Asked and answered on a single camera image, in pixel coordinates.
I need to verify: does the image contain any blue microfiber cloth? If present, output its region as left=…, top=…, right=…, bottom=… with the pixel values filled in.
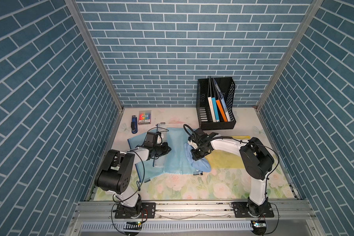
left=184, top=143, right=212, bottom=173

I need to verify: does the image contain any light blue mesh document bag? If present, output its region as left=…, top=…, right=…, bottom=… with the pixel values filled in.
left=163, top=127, right=201, bottom=175

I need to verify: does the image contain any yellow mesh document bag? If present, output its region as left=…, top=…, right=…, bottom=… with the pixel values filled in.
left=205, top=139, right=247, bottom=169

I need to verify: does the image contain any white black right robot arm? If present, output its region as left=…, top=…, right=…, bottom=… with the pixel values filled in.
left=188, top=135, right=274, bottom=206

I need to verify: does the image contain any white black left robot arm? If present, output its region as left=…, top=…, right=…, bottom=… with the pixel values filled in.
left=94, top=128, right=171, bottom=208

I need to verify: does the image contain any clear mesh document bag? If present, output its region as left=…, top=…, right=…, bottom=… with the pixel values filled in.
left=153, top=123, right=168, bottom=168

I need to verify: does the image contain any blue document bag far left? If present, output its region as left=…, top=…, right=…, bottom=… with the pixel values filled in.
left=128, top=133, right=164, bottom=183

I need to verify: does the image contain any blue stapler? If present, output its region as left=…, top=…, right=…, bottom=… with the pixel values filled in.
left=131, top=115, right=138, bottom=134

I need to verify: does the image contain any colourful marker pack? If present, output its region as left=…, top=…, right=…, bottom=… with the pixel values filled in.
left=138, top=110, right=151, bottom=125

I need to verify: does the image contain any teal book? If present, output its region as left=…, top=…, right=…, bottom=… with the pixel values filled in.
left=211, top=97, right=220, bottom=122

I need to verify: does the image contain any orange book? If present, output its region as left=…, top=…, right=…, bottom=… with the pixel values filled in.
left=216, top=100, right=228, bottom=122

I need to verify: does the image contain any blue folder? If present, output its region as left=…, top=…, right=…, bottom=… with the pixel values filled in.
left=212, top=79, right=231, bottom=122

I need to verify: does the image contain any black mesh file holder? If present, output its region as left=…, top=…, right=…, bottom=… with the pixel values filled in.
left=196, top=77, right=236, bottom=130

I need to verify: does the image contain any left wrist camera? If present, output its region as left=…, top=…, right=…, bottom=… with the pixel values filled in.
left=148, top=131, right=163, bottom=146

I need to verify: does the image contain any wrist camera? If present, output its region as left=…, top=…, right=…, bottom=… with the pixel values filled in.
left=188, top=128, right=219, bottom=146
left=148, top=131, right=163, bottom=146

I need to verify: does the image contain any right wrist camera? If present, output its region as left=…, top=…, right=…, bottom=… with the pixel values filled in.
left=188, top=128, right=219, bottom=146

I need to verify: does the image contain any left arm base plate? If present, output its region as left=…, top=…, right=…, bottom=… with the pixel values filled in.
left=113, top=202, right=156, bottom=219

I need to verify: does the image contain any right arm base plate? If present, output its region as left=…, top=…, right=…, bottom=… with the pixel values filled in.
left=230, top=200, right=274, bottom=218

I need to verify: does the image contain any aluminium front rail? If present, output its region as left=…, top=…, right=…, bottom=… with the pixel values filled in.
left=69, top=199, right=316, bottom=235

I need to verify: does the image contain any aluminium corner post left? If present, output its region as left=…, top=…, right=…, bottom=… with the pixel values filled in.
left=65, top=0, right=124, bottom=112

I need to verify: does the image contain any aluminium corner post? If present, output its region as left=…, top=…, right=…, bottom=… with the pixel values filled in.
left=65, top=0, right=124, bottom=112
left=255, top=0, right=323, bottom=113

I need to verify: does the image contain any aluminium corner post right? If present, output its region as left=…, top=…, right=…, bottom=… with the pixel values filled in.
left=255, top=0, right=323, bottom=113

